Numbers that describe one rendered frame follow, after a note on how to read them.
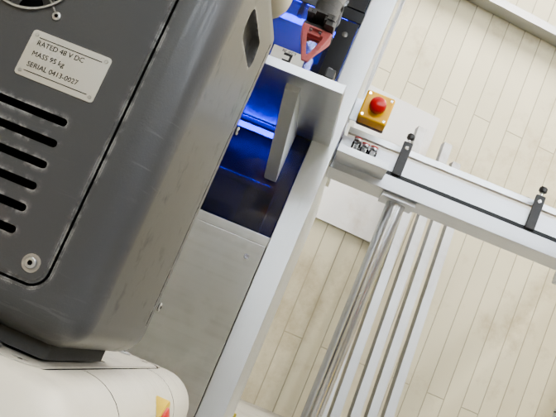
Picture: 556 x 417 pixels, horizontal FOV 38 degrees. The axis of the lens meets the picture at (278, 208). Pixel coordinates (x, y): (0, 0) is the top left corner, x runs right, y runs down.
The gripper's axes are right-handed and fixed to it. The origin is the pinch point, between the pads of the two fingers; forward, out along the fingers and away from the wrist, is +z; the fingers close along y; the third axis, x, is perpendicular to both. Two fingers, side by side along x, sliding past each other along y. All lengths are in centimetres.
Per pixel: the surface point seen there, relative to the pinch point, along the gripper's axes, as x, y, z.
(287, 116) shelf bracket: -1.8, 0.0, 14.3
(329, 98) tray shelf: -9.0, -9.5, 11.6
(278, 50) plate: 9.5, 22.1, -11.3
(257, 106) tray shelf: 7.2, 15.4, 7.7
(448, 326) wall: -123, 413, -73
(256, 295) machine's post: -9, 31, 45
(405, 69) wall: -24, 366, -225
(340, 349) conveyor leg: -33, 46, 46
